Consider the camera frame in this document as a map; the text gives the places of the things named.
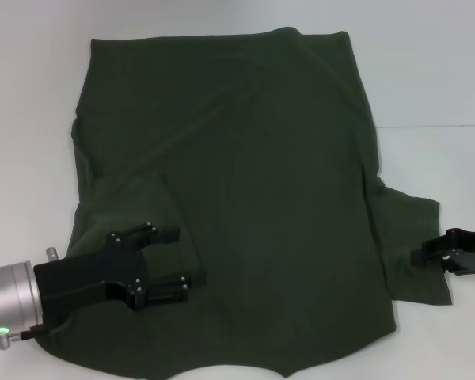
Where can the dark green t-shirt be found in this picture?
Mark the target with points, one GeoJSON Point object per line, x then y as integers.
{"type": "Point", "coordinates": [261, 138]}

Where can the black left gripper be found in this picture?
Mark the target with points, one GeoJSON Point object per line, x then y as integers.
{"type": "Point", "coordinates": [91, 277]}

